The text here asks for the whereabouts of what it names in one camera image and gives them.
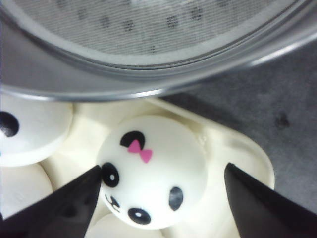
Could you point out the panda bun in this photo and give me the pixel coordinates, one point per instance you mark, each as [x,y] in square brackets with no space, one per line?
[21,187]
[111,227]
[153,172]
[31,130]

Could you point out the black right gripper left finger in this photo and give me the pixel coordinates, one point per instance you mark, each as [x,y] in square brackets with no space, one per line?
[66,213]

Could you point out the cream rectangular plastic tray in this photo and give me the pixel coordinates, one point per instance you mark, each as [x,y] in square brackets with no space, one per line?
[92,122]

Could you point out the stainless steel steamer pot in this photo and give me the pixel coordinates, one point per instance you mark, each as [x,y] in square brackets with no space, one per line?
[34,68]

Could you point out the white steamer liner cloth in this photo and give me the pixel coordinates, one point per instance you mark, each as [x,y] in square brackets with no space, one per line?
[143,32]

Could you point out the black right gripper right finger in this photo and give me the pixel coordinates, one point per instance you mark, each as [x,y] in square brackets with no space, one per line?
[260,212]

